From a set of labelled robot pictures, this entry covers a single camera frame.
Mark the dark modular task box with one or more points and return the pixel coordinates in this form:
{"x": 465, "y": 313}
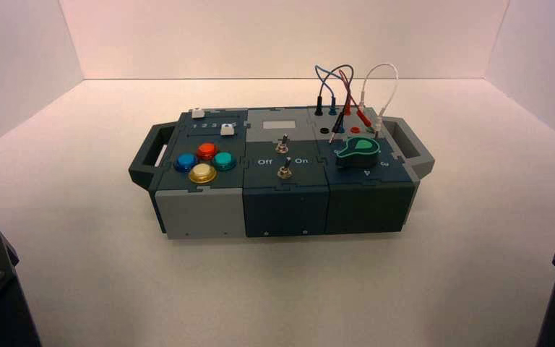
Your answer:
{"x": 284, "y": 210}

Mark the grey display window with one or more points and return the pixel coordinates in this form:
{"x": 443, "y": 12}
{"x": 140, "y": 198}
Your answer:
{"x": 279, "y": 124}

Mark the teal round push button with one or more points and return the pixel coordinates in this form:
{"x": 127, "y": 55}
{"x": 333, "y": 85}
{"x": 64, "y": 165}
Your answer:
{"x": 223, "y": 161}

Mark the small white slider cap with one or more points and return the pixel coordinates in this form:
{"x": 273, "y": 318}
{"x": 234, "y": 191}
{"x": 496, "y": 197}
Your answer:
{"x": 197, "y": 113}
{"x": 227, "y": 130}

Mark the red round push button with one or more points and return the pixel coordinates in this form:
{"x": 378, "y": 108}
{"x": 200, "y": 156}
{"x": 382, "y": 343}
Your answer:
{"x": 207, "y": 151}

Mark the yellow round push button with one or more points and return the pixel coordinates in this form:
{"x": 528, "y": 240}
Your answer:
{"x": 203, "y": 173}

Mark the green black rotary knob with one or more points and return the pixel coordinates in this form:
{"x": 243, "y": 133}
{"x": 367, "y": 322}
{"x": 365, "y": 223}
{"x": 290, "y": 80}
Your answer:
{"x": 356, "y": 152}

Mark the red banana socket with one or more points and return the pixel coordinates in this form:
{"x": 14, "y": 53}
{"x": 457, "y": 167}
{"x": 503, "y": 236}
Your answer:
{"x": 355, "y": 129}

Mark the blue round push button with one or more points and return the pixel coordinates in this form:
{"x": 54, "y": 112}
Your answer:
{"x": 185, "y": 162}

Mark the metal toggle switch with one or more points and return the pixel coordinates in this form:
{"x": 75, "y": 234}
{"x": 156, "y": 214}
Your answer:
{"x": 285, "y": 170}
{"x": 285, "y": 142}

